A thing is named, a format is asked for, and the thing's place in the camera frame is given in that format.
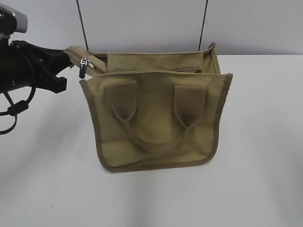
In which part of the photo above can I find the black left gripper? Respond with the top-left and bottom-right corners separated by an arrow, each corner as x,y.
0,33 -> 71,94

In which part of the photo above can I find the silver metal zipper pull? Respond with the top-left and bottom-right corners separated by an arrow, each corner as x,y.
79,58 -> 90,79

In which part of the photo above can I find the olive yellow canvas bag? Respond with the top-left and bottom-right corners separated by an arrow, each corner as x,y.
64,43 -> 233,173

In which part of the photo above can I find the left black thin cord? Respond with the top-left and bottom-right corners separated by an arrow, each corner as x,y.
75,0 -> 90,52

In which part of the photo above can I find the black thin cord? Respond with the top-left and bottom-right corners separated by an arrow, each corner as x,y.
75,0 -> 90,52
197,0 -> 208,52

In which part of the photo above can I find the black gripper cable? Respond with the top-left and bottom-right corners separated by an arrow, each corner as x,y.
0,44 -> 36,135

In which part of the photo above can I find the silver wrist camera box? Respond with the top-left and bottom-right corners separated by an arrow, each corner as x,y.
0,3 -> 28,40

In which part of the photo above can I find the right black thin cord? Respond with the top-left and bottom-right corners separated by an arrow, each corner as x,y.
197,0 -> 208,52

